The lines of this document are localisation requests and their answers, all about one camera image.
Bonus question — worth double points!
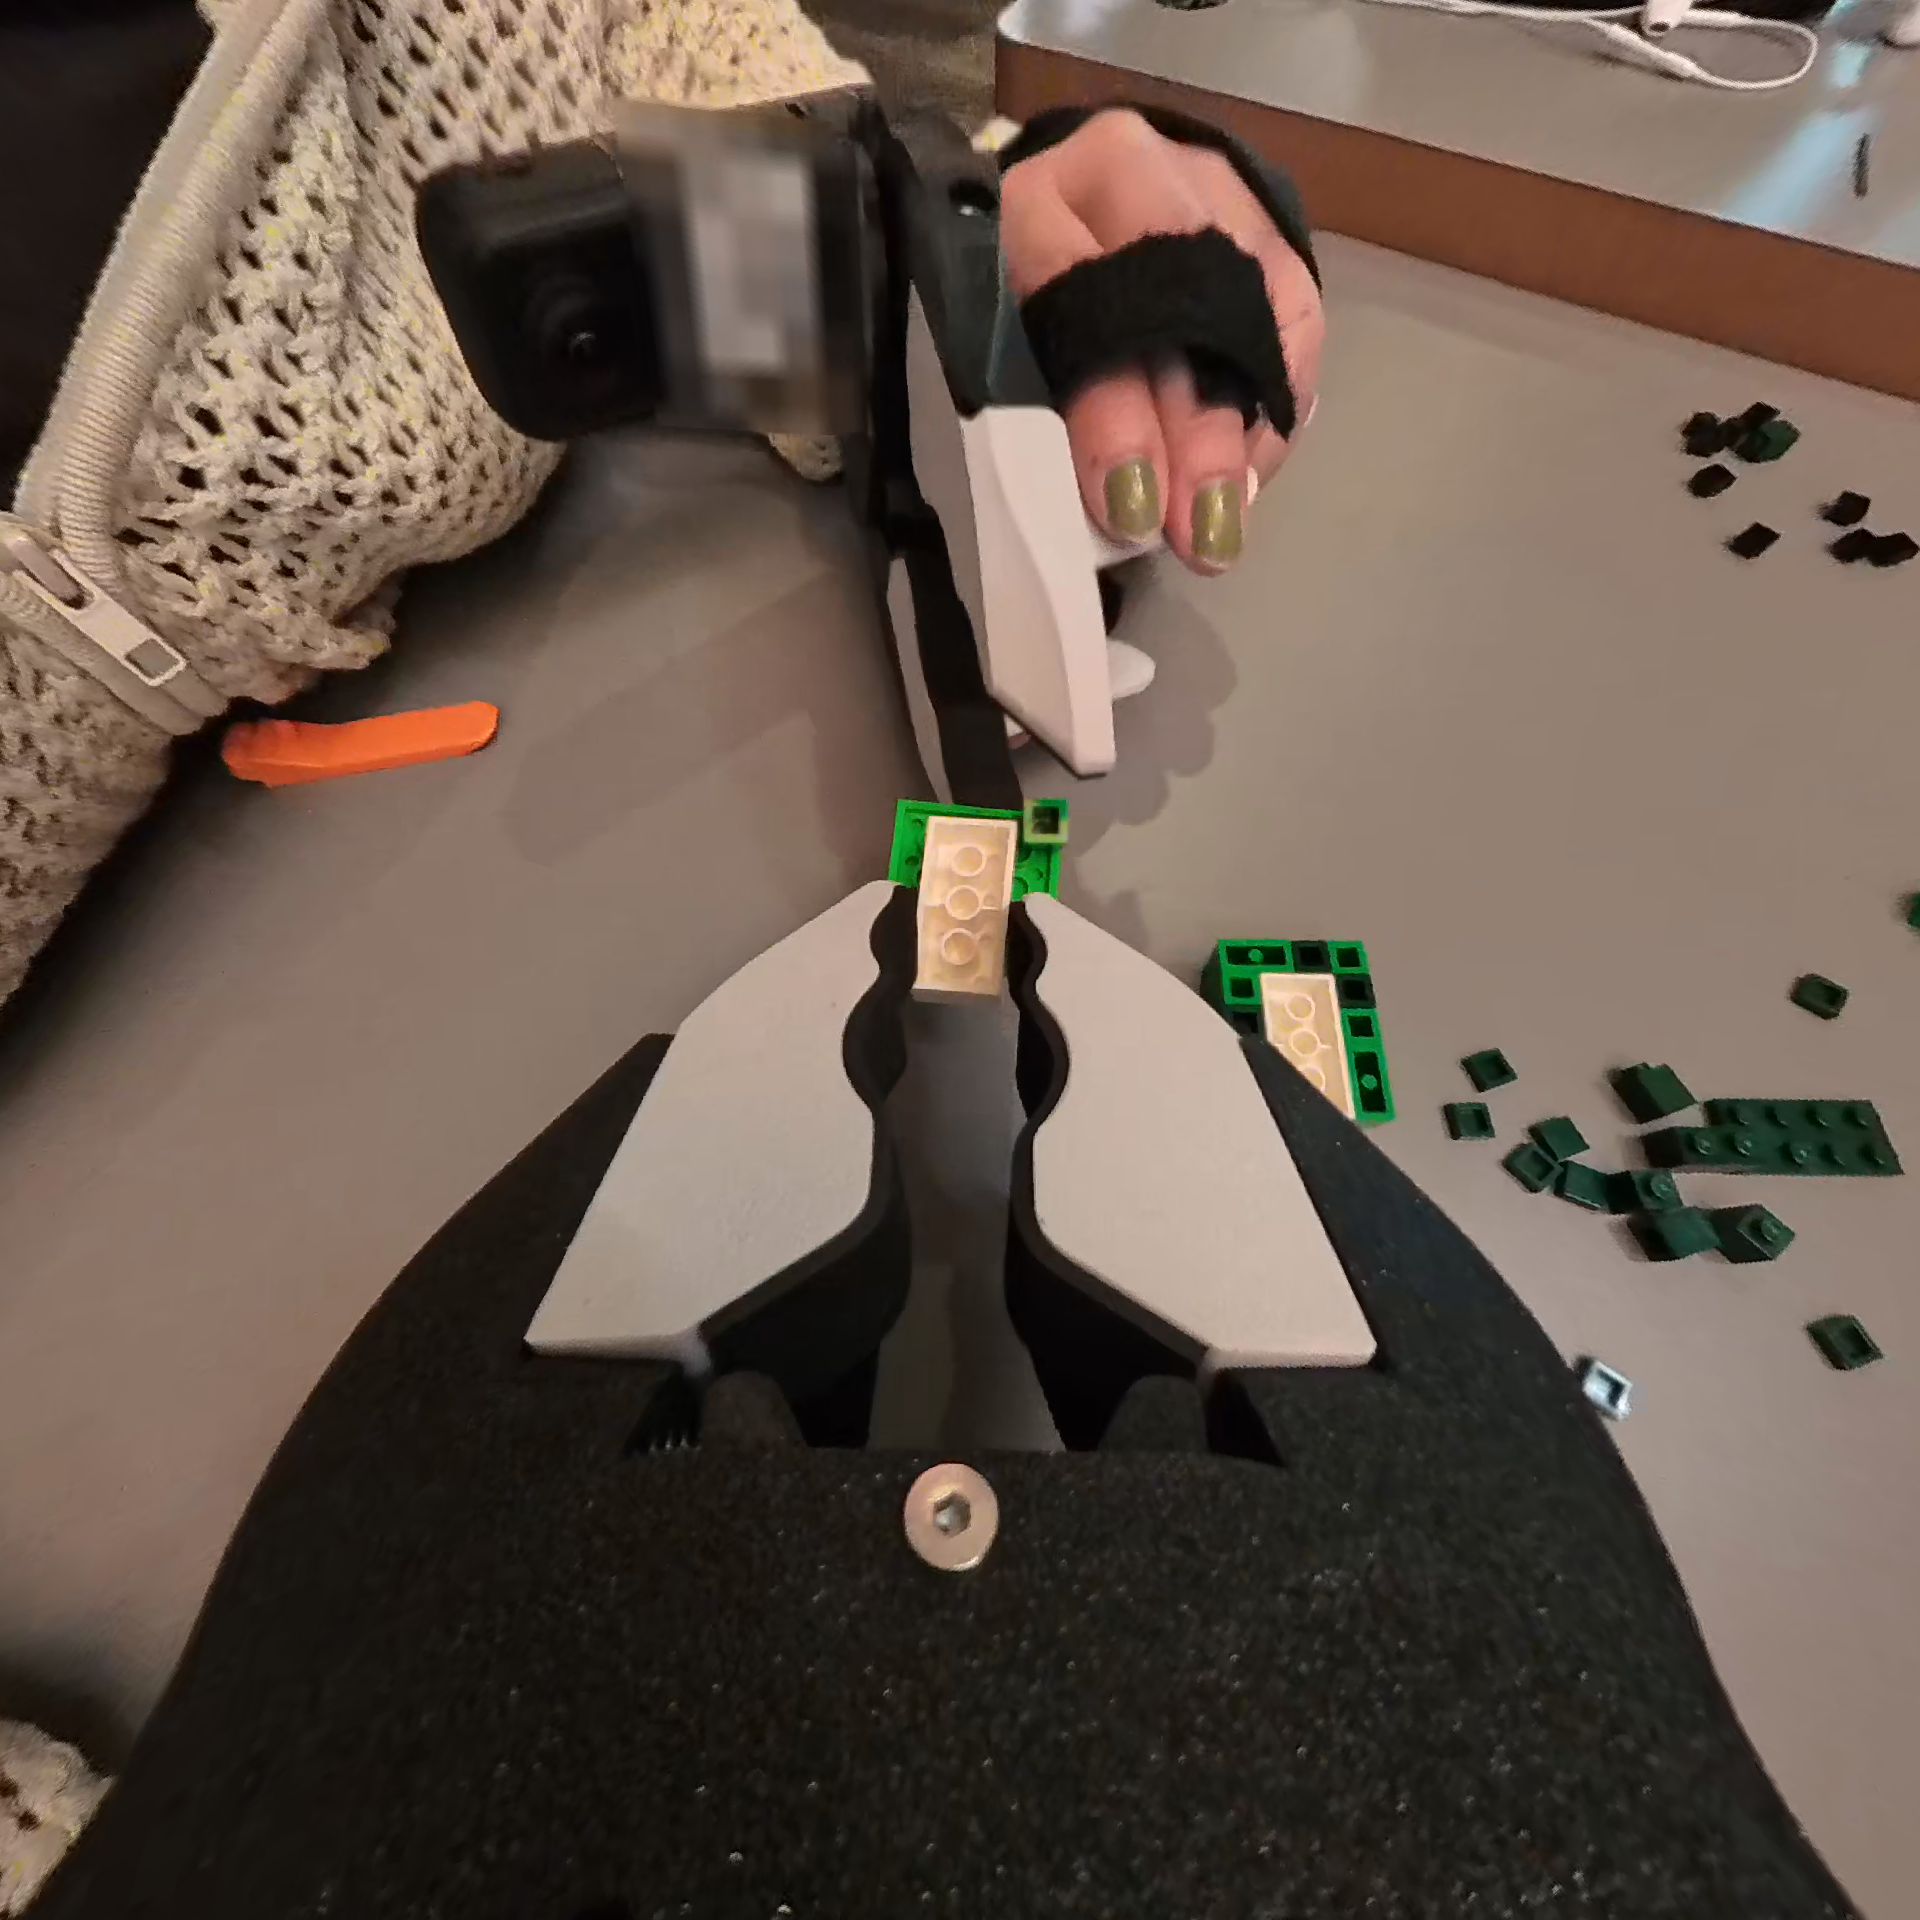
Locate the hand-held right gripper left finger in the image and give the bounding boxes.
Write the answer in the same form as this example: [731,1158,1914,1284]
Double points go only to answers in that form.
[526,880,907,1363]

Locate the orange brick separator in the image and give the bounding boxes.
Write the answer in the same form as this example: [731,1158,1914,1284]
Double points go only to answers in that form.
[222,700,501,789]

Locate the green lego assembly white brick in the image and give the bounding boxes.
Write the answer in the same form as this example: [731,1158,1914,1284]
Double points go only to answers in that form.
[1201,940,1398,1125]

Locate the cream knit sweater person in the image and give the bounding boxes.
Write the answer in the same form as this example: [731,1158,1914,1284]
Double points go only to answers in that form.
[0,0,876,1002]

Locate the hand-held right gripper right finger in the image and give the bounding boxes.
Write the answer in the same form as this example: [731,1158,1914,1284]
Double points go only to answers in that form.
[1006,895,1377,1375]

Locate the white cable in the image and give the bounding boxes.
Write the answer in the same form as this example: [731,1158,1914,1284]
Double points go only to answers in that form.
[1350,0,1824,93]

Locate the scattered dark green lego pieces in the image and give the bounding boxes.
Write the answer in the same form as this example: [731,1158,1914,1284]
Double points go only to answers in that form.
[1439,394,1920,1375]

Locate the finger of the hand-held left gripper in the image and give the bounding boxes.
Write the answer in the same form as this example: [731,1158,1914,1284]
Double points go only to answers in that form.
[959,404,1122,779]
[883,286,1028,811]

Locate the person's left hand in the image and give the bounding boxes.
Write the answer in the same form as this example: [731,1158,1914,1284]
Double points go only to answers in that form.
[996,105,1332,578]

